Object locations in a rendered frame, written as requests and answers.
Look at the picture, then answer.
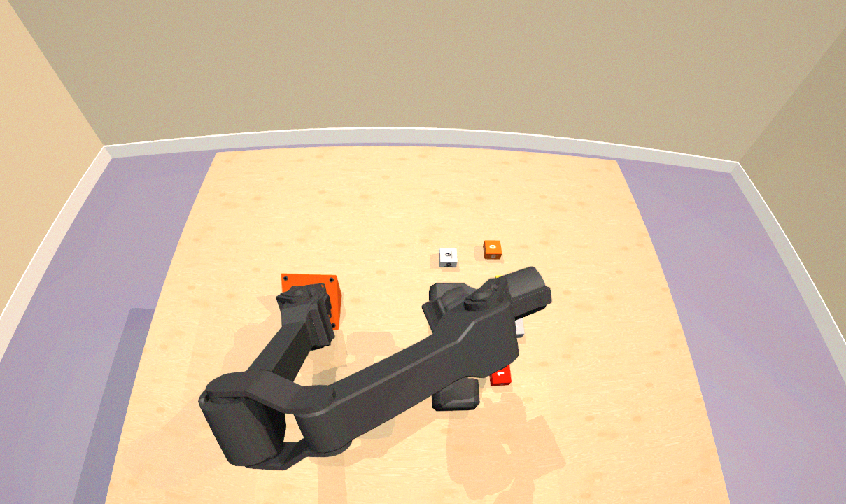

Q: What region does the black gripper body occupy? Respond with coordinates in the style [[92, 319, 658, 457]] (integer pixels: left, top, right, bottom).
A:
[[429, 283, 480, 412]]

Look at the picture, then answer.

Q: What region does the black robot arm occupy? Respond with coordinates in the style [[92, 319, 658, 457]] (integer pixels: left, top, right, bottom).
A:
[[198, 266, 552, 471]]

